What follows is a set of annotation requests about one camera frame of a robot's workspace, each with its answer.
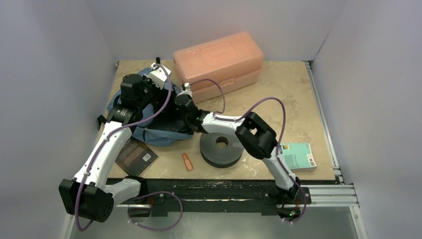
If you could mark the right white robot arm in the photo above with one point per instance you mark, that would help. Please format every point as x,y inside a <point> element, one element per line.
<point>255,135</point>

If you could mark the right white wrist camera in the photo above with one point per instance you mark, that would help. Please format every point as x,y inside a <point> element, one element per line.
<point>186,90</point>

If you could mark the blue student backpack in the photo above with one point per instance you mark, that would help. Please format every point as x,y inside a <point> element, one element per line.
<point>158,131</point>

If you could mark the black aluminium base frame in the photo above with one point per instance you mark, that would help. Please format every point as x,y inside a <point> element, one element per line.
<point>234,196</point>

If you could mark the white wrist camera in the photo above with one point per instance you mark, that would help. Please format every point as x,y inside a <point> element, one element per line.
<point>159,74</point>
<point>186,90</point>

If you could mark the teal paperback book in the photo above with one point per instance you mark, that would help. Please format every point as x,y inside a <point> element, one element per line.
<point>298,156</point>

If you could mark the copper coloured marker pen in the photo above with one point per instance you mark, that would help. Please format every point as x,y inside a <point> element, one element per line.
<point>187,162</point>

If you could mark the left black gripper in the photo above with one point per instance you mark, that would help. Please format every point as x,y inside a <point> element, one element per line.
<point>147,81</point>

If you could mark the dark brown paperback book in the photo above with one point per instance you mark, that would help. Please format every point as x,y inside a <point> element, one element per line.
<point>135,157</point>

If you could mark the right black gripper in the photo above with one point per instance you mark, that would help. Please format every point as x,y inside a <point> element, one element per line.
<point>179,107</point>

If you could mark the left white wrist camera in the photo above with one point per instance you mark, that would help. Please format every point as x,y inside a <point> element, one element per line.
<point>159,74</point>

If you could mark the pink plastic storage box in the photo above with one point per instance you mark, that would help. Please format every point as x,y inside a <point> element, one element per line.
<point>219,66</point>

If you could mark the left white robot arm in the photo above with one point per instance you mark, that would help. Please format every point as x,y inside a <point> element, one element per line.
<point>87,194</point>

